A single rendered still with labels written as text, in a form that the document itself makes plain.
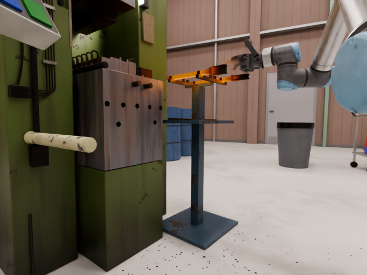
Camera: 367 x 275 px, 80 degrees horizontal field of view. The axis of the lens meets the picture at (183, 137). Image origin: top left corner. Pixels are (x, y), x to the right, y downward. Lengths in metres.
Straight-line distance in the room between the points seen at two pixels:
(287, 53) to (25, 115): 1.17
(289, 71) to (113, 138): 0.87
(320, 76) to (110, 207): 1.12
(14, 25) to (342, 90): 0.81
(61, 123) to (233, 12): 7.55
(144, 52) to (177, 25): 7.48
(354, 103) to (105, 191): 0.92
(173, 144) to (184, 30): 5.68
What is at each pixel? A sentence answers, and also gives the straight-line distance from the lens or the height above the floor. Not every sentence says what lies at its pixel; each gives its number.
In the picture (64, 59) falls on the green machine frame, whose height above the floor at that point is 0.97.
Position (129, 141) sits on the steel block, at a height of 0.59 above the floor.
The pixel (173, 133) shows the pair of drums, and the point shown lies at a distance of 3.77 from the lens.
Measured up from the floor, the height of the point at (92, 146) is 0.62.
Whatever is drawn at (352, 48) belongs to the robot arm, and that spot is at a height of 0.83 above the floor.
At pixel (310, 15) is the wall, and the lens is 7.87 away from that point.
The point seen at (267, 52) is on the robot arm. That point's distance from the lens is 1.22.
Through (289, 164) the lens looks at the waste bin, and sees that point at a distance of 3.69.
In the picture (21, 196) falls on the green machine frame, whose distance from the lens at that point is 1.13.
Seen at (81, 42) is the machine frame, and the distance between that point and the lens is 1.66.
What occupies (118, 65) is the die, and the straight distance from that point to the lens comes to 1.16.
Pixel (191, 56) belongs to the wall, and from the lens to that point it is 8.32.
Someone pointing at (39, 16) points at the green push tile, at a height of 0.99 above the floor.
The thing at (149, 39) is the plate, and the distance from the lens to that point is 1.53.
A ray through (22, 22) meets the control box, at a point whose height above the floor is 0.95.
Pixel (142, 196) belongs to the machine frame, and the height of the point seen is 0.30.
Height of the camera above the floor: 0.69
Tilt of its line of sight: 4 degrees down
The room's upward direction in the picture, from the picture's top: straight up
